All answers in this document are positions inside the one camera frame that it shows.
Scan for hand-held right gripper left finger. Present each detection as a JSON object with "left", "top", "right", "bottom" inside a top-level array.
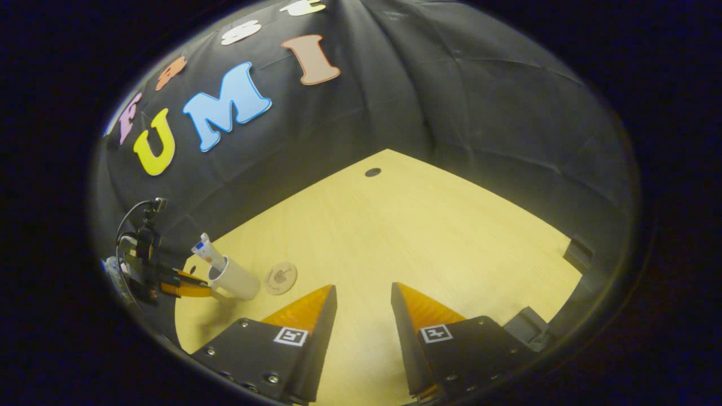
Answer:
[{"left": 190, "top": 284, "right": 338, "bottom": 404}]

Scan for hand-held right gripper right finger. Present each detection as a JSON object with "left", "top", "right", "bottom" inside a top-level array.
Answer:
[{"left": 390, "top": 282, "right": 538, "bottom": 402}]

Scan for white toothpaste tube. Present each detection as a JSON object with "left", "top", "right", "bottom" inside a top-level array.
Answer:
[{"left": 191, "top": 233, "right": 226, "bottom": 271}]

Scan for white cup with wooden handle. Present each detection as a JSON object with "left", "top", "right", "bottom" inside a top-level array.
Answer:
[{"left": 208, "top": 255, "right": 261, "bottom": 301}]

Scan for round cork coaster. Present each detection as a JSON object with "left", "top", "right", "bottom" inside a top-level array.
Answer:
[{"left": 264, "top": 262, "right": 298, "bottom": 296}]

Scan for light wooden desktop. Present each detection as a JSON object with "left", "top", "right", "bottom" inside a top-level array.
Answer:
[{"left": 174, "top": 148, "right": 584, "bottom": 406}]

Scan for black block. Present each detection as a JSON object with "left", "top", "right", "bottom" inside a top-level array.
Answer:
[{"left": 564, "top": 237, "right": 596, "bottom": 274}]

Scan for grey cable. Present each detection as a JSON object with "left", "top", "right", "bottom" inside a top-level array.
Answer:
[{"left": 116, "top": 198, "right": 153, "bottom": 266}]

